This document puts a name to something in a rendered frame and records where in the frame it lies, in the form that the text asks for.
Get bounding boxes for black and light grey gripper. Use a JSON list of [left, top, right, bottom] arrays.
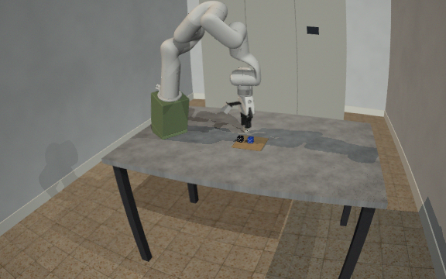
[[238, 95, 255, 129]]

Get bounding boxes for tan mat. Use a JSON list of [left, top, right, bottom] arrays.
[[232, 135, 269, 151]]

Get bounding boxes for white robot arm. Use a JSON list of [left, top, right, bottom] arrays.
[[156, 1, 261, 102]]

